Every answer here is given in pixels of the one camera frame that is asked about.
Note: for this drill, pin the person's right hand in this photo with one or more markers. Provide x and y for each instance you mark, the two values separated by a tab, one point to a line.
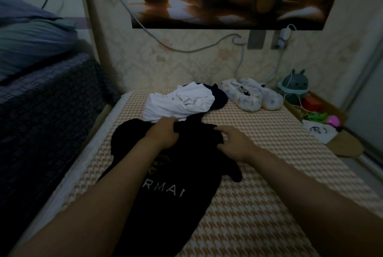
238	144

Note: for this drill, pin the dark patterned bed cover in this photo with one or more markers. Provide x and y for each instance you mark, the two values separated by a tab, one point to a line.
45	128

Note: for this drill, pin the grey-green pillow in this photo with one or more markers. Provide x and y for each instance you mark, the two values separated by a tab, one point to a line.
33	47

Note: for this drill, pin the white charger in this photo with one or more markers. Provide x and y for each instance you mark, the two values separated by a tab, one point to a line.
285	35

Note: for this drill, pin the grey sliding door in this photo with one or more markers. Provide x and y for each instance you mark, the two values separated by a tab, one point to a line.
368	116

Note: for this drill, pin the white printed slipper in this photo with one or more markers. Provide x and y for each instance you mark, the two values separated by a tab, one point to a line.
242	97
268	95

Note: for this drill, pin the pink ball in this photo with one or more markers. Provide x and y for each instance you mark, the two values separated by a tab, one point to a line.
333	121

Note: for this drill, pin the black garment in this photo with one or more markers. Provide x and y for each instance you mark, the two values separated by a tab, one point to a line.
185	164

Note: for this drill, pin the grey wall socket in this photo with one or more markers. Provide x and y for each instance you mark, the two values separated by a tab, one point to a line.
257	39

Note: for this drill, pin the white wall plug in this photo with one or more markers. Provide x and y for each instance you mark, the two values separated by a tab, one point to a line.
239	39

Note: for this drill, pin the person's left forearm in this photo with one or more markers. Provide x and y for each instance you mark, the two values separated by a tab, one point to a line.
78	206

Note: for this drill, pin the white polo shirt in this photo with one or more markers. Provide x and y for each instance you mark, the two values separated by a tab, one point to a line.
176	104

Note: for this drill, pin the person's right forearm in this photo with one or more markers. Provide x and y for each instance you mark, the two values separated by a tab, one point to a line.
317	206

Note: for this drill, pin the person's left hand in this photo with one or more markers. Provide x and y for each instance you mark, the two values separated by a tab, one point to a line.
163	133

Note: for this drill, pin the wooden bedside tray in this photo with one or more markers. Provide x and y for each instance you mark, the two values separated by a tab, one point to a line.
350	146

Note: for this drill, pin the teal round bunny lamp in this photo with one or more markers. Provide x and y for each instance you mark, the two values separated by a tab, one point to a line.
294	81

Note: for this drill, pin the black tree print t-shirt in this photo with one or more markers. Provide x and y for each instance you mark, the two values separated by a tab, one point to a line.
218	97

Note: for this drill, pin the white printed card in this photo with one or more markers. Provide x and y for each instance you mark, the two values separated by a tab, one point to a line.
320	131

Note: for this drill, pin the blue pillow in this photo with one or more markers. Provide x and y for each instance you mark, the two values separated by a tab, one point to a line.
21	8

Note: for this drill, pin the green toy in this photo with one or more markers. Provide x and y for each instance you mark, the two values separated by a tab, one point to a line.
317	116

